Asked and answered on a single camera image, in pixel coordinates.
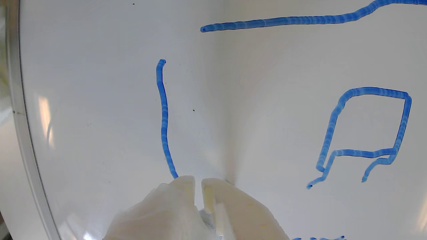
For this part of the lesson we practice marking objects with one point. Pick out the large white whiteboard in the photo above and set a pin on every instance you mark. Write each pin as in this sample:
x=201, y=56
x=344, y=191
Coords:
x=250, y=83

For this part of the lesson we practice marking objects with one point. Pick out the white blue marker pen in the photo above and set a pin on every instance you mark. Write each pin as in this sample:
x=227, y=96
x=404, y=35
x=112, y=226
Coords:
x=207, y=222

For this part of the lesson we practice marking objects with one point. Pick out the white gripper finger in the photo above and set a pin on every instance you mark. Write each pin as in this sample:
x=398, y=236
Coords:
x=166, y=210
x=240, y=213

